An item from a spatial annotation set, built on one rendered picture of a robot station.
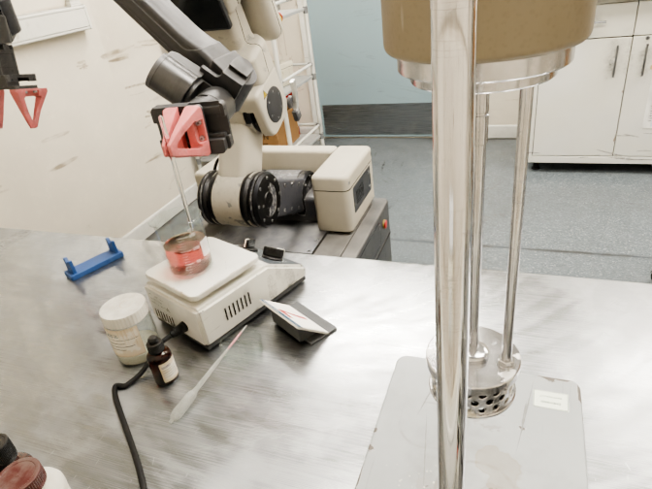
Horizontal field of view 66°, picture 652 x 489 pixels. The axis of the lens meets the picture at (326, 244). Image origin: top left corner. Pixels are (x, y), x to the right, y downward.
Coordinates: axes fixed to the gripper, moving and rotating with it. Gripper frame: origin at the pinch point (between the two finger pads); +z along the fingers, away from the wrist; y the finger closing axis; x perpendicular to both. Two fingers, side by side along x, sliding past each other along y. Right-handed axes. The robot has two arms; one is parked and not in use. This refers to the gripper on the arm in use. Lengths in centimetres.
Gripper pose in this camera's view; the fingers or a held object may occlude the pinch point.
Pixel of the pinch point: (169, 148)
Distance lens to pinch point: 65.8
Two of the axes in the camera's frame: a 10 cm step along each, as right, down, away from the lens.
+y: 9.9, -0.3, -1.6
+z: -1.2, 5.1, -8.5
